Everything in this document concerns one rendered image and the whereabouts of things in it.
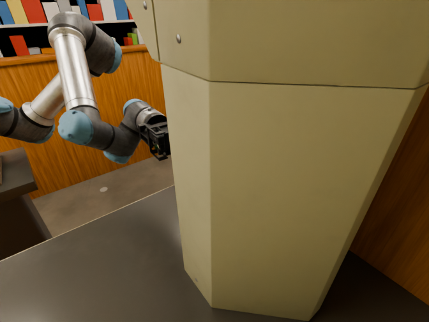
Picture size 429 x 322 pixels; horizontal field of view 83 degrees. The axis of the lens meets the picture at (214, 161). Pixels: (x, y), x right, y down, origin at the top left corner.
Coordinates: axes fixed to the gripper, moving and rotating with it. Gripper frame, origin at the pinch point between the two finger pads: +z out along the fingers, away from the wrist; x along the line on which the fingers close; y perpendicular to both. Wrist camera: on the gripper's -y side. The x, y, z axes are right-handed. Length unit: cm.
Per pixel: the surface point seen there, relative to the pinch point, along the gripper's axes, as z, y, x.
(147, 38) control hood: 2.4, 11.6, 23.6
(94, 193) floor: -164, 8, -120
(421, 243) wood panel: 37.3, -26.5, -11.5
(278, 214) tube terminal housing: 23.2, 4.2, 3.2
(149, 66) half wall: -189, -71, -21
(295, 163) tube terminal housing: 23.8, 3.9, 11.9
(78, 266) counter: -11.0, 30.2, -26.7
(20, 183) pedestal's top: -58, 39, -27
